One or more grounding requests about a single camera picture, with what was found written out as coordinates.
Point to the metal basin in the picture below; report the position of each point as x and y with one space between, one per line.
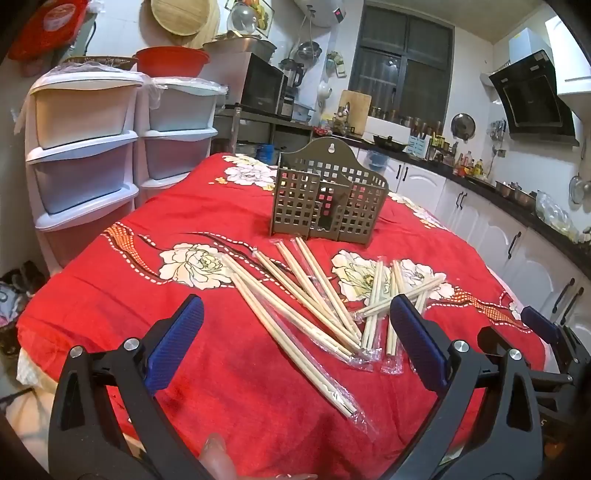
240 46

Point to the metal bowls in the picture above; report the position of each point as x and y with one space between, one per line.
512 190

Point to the clear plastic bag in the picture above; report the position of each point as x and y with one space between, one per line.
554 214

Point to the woven basket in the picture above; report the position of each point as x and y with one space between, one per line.
99 61

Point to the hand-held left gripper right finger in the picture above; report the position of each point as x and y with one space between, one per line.
418 337

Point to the glass pot lid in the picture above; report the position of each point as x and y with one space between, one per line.
242 18

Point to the red plastic basin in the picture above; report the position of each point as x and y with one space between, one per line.
171 62

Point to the blue basin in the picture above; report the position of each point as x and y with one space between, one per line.
268 154

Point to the person's left hand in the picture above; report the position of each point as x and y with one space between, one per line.
217 454

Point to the black countertop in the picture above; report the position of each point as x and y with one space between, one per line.
508 201

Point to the red floral blanket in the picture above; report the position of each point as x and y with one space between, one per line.
221 369

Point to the white kitchen base cabinets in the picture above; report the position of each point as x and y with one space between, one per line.
485 221

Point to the white wall cabinet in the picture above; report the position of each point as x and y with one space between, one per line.
572 60

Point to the white plastic drawer tower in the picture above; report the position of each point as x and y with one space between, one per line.
180 110
83 115

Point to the black microwave oven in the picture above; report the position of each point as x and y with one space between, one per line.
263 83

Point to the hanging metal strainer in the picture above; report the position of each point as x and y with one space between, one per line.
579 189

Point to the hanging metal colander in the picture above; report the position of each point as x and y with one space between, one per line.
308 50

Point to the pile of chopsticks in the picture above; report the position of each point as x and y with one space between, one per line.
286 336

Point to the metal shelf table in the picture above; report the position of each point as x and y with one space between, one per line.
258 121

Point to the round bamboo lid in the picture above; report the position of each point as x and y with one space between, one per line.
212 27
178 16

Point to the dark kitchen window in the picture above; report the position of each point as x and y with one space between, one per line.
397 60

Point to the brown plastic utensil holder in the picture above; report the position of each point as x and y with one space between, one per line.
295 203

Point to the blue knife block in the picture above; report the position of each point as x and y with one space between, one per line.
420 146

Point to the red plastic bag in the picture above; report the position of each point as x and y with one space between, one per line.
46 27

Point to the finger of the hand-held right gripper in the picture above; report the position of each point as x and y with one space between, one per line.
538 321
491 337

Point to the hanging steel pot lid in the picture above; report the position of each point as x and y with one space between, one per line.
463 126

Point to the blue hanging bag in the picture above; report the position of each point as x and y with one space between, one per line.
376 159

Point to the wooden cutting board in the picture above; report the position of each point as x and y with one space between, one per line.
355 108

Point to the white water heater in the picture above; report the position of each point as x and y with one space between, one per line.
318 11

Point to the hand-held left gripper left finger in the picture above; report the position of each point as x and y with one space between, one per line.
178 337

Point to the black range hood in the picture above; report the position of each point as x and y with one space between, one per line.
531 97

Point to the black wok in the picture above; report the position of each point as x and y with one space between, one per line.
390 142

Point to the row of condiment bottles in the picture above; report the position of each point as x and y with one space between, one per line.
471 165

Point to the dark shoes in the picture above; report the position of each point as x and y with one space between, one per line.
23 277

